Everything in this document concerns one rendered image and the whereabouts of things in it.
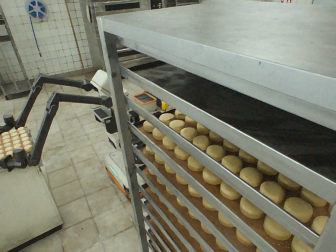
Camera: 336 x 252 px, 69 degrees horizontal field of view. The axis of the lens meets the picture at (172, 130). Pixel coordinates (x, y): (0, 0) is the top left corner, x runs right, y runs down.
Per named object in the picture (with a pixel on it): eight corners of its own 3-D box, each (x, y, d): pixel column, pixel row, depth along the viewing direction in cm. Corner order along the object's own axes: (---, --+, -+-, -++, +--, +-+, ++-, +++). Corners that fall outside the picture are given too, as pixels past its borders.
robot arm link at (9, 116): (23, 128, 204) (22, 123, 210) (20, 117, 198) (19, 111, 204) (6, 131, 198) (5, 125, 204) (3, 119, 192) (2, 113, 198)
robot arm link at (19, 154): (38, 164, 161) (35, 159, 168) (34, 148, 157) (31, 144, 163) (18, 170, 154) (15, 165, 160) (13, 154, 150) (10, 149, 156)
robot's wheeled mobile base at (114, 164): (154, 148, 313) (152, 132, 299) (185, 175, 269) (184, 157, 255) (104, 170, 281) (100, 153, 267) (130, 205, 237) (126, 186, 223)
